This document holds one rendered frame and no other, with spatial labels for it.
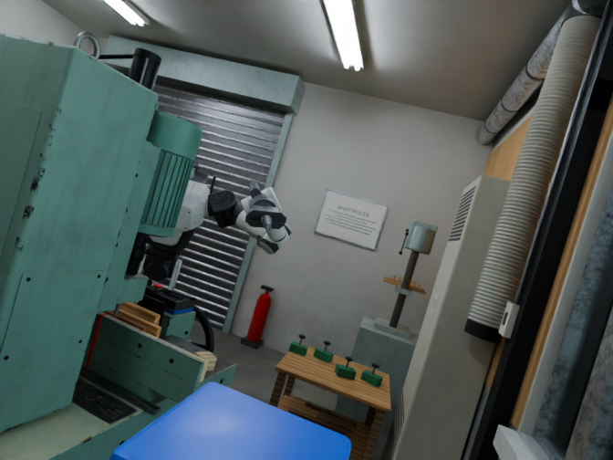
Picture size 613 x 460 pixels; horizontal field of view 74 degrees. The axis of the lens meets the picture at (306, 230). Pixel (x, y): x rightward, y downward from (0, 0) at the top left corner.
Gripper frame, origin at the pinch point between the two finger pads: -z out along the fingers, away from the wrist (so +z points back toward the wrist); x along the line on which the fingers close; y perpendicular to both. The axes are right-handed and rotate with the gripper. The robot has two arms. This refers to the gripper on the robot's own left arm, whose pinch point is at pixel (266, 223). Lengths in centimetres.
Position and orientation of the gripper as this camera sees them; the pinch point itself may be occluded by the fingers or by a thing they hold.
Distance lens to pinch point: 124.0
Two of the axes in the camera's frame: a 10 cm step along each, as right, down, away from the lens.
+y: 1.6, -9.3, -3.3
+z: -1.9, -3.5, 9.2
